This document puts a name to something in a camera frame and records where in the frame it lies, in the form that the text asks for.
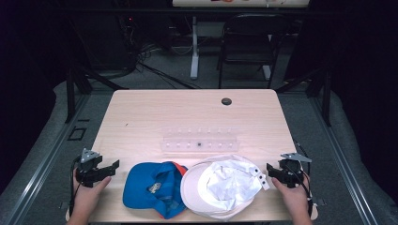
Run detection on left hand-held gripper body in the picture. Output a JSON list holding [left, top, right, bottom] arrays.
[[74, 148, 105, 188]]

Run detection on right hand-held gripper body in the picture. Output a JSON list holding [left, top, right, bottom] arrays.
[[277, 152, 313, 189]]

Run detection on blue baseball cap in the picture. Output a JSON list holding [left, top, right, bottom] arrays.
[[122, 160, 189, 220]]

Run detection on white baseball cap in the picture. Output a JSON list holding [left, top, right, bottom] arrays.
[[179, 154, 271, 222]]

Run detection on clear acrylic rack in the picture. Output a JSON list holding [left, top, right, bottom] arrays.
[[160, 126, 242, 155]]

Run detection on person's right hand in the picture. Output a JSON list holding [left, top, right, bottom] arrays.
[[270, 176, 312, 218]]

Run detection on person's left hand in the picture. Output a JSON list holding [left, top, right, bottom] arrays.
[[72, 175, 113, 219]]

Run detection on black metal stand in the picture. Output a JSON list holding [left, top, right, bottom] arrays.
[[64, 66, 130, 124], [274, 65, 333, 128]]

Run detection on white desk leg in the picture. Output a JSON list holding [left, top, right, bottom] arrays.
[[190, 15, 201, 81], [262, 64, 272, 82]]

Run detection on dark computer equipment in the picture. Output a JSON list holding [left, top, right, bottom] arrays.
[[73, 12, 139, 71]]

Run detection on black folding chair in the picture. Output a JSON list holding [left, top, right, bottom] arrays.
[[216, 12, 291, 90]]

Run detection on right hand-held gripper cable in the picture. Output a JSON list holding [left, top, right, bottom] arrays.
[[293, 140, 314, 218]]

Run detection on hand-held gripper cable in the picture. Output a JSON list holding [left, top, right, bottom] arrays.
[[69, 155, 83, 218], [293, 140, 314, 218]]

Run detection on left hand-held gripper cable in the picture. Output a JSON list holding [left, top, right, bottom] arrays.
[[69, 155, 83, 218]]

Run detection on metal floor rail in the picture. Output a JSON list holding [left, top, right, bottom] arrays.
[[308, 95, 379, 225], [4, 93, 92, 225]]

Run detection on black floor cables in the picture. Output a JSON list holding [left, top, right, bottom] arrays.
[[135, 59, 201, 91]]

